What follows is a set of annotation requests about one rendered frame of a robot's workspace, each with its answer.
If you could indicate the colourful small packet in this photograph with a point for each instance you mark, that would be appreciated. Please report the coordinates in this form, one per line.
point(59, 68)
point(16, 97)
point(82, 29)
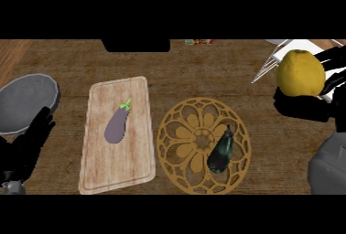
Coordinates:
point(198, 41)

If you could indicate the purple eggplant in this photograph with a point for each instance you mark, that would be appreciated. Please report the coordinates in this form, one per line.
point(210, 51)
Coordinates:
point(117, 124)

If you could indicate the gold floral round placemat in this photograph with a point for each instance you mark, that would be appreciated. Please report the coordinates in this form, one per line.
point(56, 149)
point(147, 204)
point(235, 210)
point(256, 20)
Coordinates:
point(194, 137)

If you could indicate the yellow lemon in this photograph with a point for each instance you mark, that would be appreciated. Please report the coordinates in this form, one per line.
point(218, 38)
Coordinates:
point(300, 73)

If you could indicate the black box appliance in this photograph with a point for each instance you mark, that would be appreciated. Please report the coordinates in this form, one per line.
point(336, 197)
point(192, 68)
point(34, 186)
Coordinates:
point(136, 45)

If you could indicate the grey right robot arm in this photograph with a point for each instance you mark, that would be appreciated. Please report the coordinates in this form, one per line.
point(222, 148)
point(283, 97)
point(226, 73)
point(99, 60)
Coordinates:
point(328, 166)

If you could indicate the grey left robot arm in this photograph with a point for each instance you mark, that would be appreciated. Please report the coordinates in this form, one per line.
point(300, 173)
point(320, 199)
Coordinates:
point(12, 187)

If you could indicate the grey round plate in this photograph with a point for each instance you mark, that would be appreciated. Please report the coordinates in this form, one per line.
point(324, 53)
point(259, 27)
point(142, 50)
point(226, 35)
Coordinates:
point(27, 102)

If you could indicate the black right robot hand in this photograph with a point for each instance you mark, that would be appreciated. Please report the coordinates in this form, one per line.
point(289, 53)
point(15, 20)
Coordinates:
point(311, 108)

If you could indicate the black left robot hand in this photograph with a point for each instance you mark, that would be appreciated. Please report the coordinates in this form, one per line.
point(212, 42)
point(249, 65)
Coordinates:
point(28, 143)

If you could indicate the pale wooden cutting board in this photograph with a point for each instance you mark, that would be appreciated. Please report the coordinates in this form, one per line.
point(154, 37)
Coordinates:
point(117, 137)

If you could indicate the dark green eggplant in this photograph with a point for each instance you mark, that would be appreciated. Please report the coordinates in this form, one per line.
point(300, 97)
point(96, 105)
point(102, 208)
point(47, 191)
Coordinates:
point(222, 152)

